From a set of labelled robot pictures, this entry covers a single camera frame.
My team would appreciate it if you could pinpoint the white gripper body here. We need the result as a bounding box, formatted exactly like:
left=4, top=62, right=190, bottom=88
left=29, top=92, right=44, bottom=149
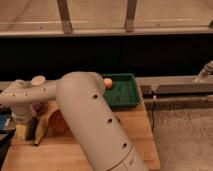
left=11, top=105, right=37, bottom=124

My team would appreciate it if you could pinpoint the white cup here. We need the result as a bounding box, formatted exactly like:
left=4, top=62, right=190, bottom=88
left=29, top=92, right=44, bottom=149
left=31, top=75, right=46, bottom=86

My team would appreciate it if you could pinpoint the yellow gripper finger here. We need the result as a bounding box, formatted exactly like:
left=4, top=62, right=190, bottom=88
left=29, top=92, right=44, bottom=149
left=15, top=124, right=29, bottom=140

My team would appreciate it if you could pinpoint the blue object at left edge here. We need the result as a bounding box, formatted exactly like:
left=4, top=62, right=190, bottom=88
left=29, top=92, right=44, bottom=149
left=0, top=114, right=13, bottom=131

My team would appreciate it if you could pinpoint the red bowl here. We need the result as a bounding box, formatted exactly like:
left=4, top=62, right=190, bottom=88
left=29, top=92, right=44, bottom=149
left=49, top=110, right=68, bottom=133

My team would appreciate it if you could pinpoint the purple bowl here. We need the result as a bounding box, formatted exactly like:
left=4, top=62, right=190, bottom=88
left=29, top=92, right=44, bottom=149
left=32, top=102, right=43, bottom=112

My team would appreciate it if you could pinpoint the yellow banana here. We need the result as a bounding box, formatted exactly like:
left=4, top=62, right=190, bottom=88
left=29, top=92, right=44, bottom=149
left=34, top=116, right=49, bottom=146

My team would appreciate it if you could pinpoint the green plastic tray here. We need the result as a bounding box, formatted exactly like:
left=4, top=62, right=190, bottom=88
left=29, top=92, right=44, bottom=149
left=103, top=73, right=141, bottom=108

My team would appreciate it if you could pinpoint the orange ball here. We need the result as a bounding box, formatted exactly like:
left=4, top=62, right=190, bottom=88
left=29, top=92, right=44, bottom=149
left=104, top=78, right=113, bottom=89

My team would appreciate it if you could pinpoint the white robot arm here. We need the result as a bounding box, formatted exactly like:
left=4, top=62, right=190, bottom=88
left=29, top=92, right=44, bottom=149
left=0, top=72, right=149, bottom=171

